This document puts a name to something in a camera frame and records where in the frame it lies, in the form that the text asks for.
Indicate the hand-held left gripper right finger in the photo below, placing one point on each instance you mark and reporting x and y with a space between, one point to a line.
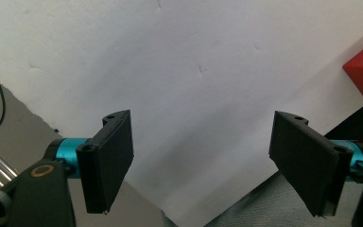
308 157

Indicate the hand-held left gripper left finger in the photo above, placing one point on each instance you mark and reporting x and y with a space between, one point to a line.
107 157

